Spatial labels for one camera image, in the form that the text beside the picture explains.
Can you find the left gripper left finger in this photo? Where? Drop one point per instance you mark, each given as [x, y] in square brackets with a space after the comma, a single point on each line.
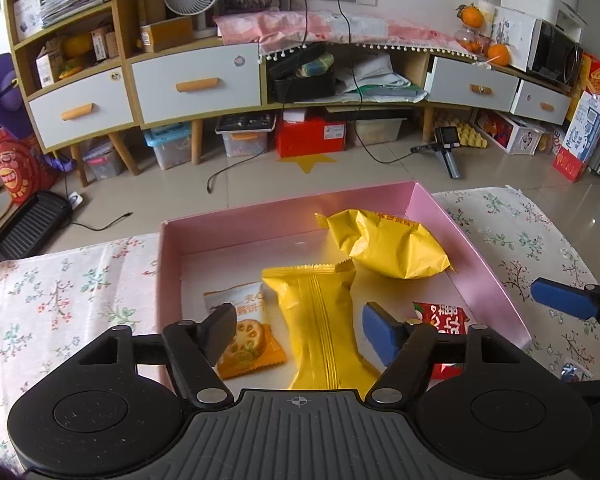
[193, 349]

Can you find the black grill tray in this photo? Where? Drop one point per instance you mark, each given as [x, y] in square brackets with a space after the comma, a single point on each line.
[33, 225]

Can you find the lotus root snack packet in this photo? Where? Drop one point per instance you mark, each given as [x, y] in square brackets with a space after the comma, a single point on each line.
[253, 347]

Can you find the pink cabinet cloth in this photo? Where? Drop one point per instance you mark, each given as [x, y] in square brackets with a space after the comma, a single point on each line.
[277, 32]

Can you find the wooden TV cabinet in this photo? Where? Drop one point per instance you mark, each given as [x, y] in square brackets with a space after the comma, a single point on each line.
[204, 78]

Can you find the red storage box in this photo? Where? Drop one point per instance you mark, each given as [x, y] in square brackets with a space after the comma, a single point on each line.
[314, 136]

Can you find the white milk bread pack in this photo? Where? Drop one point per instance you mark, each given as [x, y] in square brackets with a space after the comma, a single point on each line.
[573, 372]

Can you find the purple plush toy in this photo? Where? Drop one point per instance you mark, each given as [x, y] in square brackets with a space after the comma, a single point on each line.
[17, 125]

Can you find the pink cardboard box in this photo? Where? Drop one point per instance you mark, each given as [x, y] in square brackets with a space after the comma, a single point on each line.
[232, 247]

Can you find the white microwave oven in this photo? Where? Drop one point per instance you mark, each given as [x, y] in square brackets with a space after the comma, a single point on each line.
[537, 47]

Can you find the red gift bag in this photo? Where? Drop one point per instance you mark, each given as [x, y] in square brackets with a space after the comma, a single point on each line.
[23, 169]

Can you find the puffy yellow snack bag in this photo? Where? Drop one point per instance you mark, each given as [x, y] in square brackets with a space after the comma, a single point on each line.
[391, 246]

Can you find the black handheld camera tripod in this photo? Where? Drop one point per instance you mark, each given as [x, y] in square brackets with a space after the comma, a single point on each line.
[446, 140]

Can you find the floral tablecloth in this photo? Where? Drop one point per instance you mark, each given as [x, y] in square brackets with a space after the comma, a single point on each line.
[51, 305]

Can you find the striped yellow snack pack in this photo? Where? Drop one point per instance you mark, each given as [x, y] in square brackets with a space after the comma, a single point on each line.
[317, 306]

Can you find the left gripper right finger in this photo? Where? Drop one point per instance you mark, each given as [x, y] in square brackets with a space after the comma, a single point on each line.
[405, 350]

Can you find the orange fruit lower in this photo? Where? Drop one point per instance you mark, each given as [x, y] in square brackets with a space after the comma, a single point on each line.
[498, 55]

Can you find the red strawberry candy packet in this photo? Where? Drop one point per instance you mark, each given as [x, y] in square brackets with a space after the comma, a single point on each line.
[447, 320]

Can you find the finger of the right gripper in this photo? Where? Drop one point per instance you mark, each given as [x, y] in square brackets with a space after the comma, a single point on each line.
[566, 299]

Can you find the orange fruit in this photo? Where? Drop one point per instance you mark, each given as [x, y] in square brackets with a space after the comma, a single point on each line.
[498, 55]
[470, 16]

